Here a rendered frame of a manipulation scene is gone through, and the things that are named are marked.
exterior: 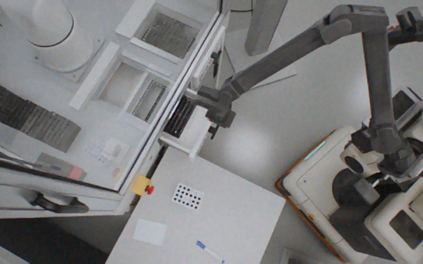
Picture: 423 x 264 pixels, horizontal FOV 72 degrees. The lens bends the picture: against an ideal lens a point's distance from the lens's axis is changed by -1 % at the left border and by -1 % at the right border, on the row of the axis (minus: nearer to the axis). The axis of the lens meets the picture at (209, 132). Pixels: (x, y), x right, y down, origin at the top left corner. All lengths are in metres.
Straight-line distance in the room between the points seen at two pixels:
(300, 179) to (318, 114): 0.65
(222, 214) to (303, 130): 1.17
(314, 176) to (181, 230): 0.97
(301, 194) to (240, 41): 1.26
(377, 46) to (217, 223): 0.90
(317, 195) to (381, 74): 1.18
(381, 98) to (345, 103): 1.56
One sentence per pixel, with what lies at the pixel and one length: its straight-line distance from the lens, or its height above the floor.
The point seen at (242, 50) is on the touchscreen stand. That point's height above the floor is 0.04.
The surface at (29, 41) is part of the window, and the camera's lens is 0.47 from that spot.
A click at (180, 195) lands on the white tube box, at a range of 1.31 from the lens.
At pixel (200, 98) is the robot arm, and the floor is 1.16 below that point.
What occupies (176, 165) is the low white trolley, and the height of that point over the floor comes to 0.76.
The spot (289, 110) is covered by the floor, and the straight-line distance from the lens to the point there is 2.32.
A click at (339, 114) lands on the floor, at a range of 2.45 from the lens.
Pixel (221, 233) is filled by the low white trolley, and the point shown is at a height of 0.76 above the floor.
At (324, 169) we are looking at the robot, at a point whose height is 0.28.
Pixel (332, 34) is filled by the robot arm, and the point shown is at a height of 1.47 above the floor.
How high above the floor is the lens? 2.09
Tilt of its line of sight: 75 degrees down
